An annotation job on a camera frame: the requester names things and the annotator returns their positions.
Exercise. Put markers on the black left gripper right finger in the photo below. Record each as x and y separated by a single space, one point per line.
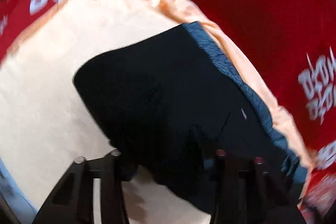
248 190

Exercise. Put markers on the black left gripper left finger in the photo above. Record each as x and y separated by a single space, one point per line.
71 200

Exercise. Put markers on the black pants with grey waistband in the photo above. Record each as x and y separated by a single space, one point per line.
170 101

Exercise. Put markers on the peach cushion cloth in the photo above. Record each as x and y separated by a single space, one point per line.
44 123

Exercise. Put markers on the red bedspread with white characters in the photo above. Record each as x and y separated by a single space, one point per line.
291 43

